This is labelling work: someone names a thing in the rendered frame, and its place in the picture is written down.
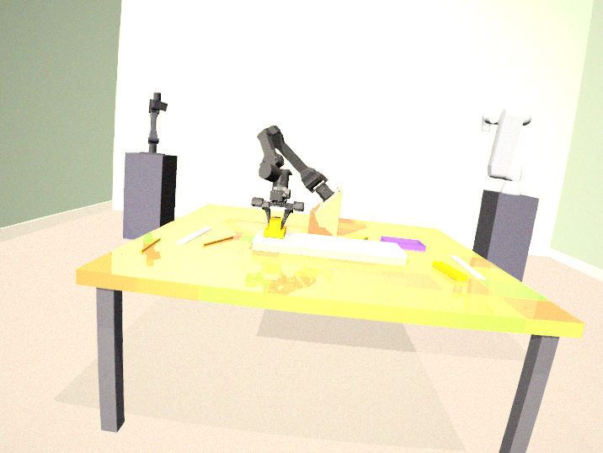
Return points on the white flat bar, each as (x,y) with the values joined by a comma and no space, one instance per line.
(467,267)
(194,235)

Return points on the white rectangular panel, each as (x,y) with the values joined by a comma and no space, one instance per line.
(343,248)

